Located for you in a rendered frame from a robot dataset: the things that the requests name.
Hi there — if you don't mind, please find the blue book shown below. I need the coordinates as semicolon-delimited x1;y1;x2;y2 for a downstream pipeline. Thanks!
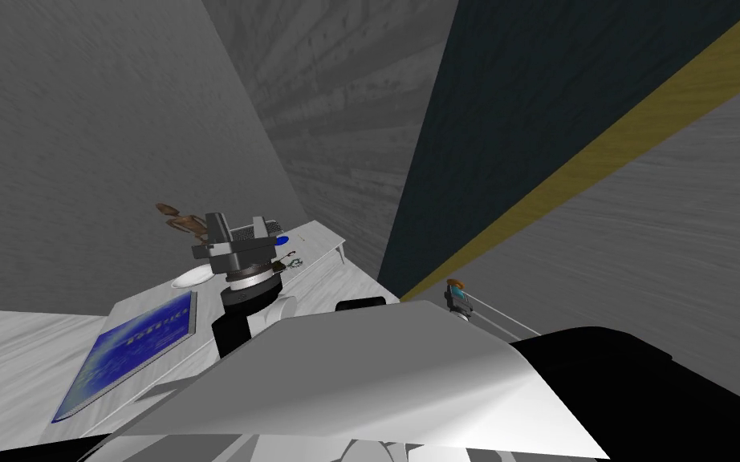
51;290;198;425

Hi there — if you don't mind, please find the white table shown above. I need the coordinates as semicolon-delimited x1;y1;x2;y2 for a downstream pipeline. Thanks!
0;220;403;453

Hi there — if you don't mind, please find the white plate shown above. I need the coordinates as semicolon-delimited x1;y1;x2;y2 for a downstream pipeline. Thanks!
170;264;215;290

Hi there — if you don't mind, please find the small teal orange-topped object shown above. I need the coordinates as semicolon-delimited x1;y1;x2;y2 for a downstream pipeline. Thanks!
445;278;474;317

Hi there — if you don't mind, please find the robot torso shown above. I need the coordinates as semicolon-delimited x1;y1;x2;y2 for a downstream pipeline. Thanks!
80;297;612;462

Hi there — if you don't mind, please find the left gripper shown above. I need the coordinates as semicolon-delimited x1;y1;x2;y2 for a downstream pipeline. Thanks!
191;213;281;277

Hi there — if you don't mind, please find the brown twisted object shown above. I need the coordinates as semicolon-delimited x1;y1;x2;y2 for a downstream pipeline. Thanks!
154;201;211;243

